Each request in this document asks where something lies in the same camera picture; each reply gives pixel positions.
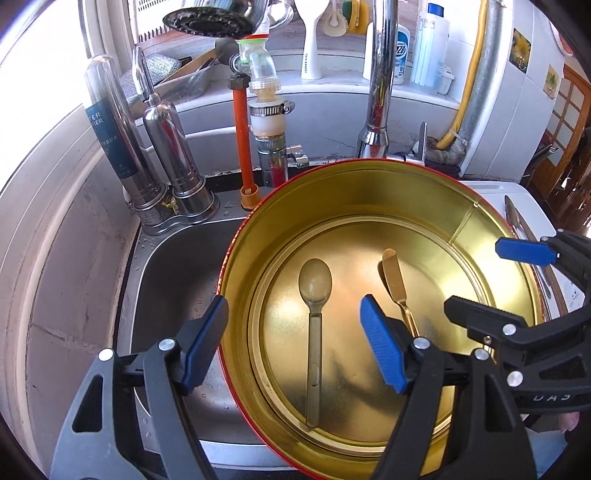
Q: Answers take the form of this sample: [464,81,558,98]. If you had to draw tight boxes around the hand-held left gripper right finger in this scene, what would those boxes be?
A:
[360,294,539,480]

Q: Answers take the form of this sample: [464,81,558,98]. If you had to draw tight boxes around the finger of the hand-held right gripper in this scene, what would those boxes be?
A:
[444,295,591,385]
[495,231,591,297]

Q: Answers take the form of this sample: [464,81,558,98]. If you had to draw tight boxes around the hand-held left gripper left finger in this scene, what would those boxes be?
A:
[51,294,230,480]

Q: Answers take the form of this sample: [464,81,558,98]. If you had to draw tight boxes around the gold butter knife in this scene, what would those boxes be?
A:
[378,248,421,337]

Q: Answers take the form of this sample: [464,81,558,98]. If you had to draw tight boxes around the red round tin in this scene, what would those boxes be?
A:
[216,158,552,480]

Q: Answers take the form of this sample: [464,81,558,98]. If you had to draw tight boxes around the steel sink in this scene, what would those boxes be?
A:
[117,217,296,467]

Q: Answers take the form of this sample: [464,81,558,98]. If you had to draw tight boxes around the translucent plastic spoon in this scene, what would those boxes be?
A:
[298,257,334,429]

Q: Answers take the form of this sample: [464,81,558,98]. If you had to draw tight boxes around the dark cloth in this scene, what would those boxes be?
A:
[427,150,462,178]

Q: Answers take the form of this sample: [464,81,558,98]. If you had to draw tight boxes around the wooden door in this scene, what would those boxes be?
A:
[529,65,591,232]

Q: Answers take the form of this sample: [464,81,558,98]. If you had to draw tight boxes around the yellow pipe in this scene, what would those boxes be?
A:
[436,0,490,151]

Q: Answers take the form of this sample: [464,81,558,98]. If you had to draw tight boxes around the grey pipe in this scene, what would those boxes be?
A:
[455,0,515,158]

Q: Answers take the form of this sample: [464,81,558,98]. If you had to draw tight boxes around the small white container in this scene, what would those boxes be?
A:
[436,65,455,95]

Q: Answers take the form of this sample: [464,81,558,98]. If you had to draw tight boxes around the short steel water purifier cylinder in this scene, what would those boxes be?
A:
[131,46,220,217]

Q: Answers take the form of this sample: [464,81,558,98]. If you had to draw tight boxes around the orange pipe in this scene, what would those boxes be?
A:
[228,76,259,208]

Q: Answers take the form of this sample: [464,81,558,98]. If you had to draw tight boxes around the chrome faucet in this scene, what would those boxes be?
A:
[355,0,430,162]

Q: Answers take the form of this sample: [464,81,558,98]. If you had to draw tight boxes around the tall steel water purifier cylinder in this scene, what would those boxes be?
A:
[84,54,169,217]

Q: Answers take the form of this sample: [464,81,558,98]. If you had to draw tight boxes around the white detergent bottle blue label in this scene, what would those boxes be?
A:
[392,23,413,86]

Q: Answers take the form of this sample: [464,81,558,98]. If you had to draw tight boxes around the clear plastic container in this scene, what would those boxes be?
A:
[154,55,218,100]

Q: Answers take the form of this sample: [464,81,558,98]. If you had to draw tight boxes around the clear faucet filter attachment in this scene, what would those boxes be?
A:
[217,34,310,188]

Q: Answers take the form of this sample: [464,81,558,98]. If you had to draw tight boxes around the steel mesh strainer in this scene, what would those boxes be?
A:
[119,52,183,100]

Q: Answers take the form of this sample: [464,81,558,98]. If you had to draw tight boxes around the yellow green sponge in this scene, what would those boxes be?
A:
[342,0,370,33]

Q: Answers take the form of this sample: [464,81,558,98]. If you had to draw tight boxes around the cream dish brush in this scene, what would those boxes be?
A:
[323,0,347,37]

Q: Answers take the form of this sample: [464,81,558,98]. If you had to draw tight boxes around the black round shower head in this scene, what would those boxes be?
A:
[163,0,269,40]

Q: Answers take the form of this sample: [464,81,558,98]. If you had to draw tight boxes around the steel ladle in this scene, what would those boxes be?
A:
[263,0,296,33]

